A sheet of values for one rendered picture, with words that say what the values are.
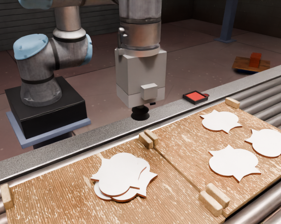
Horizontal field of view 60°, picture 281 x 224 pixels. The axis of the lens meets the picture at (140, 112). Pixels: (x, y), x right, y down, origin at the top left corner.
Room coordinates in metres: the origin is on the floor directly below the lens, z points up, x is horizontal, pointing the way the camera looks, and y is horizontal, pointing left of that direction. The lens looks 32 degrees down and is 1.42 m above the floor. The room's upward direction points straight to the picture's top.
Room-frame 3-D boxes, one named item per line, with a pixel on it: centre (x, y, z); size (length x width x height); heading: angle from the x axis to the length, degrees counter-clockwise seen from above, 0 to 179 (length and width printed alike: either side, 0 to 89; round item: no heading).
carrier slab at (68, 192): (0.37, 0.08, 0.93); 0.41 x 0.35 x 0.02; 122
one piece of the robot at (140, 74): (0.45, 0.00, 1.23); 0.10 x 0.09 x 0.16; 27
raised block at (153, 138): (0.60, -0.03, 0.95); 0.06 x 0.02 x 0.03; 34
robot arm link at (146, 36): (0.46, 0.00, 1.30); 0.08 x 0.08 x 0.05
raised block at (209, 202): (0.36, -0.16, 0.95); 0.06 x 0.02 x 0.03; 32
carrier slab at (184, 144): (0.60, -0.27, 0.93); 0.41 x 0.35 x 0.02; 124
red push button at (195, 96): (0.91, -0.24, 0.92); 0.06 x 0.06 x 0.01; 33
